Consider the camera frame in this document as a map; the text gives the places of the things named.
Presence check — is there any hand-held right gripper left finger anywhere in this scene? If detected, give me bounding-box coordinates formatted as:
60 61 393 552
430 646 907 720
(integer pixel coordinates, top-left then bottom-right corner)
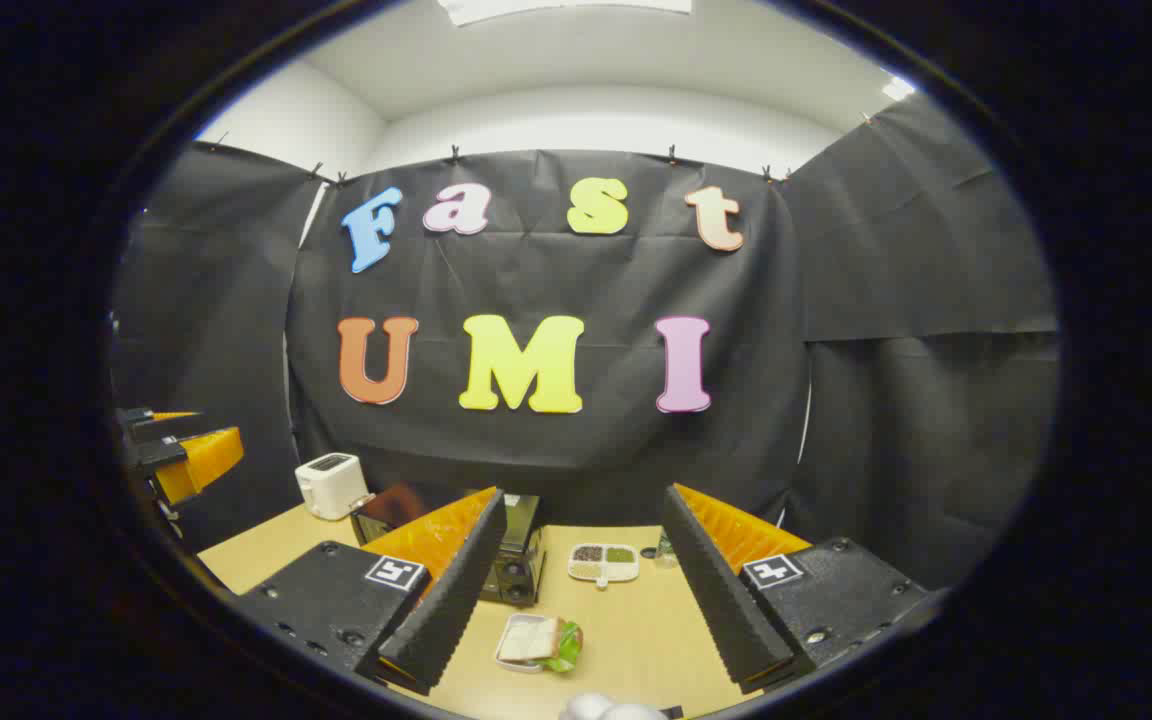
234 487 509 698

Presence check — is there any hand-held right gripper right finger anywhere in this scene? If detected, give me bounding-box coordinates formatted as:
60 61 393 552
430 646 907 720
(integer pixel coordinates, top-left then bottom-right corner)
661 483 937 696

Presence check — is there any black electric oven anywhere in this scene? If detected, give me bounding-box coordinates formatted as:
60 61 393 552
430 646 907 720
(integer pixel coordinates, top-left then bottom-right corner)
349 482 549 608

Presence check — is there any lettuce sandwich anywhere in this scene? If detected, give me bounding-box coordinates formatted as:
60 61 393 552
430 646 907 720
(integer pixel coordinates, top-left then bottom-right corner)
496 617 585 673

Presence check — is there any white plastic tray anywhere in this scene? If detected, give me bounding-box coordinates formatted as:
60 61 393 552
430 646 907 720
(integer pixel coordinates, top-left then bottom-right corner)
493 612 562 674

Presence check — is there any white divided grain dish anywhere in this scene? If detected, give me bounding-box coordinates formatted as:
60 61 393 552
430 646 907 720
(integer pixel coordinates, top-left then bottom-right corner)
567 543 640 589

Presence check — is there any white toaster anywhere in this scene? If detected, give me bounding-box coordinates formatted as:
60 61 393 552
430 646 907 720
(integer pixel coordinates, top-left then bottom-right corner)
294 452 372 522

